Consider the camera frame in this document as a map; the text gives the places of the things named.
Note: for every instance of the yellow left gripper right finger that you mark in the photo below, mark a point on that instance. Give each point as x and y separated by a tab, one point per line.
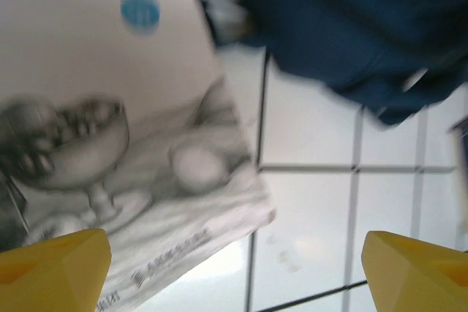
417	279

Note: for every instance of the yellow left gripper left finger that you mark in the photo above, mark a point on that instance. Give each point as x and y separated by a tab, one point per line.
55	275

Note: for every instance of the white sketch drawing book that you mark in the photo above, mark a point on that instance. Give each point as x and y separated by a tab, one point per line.
109	107

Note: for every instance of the navy blue backpack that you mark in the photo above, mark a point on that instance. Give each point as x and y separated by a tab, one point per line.
347	34

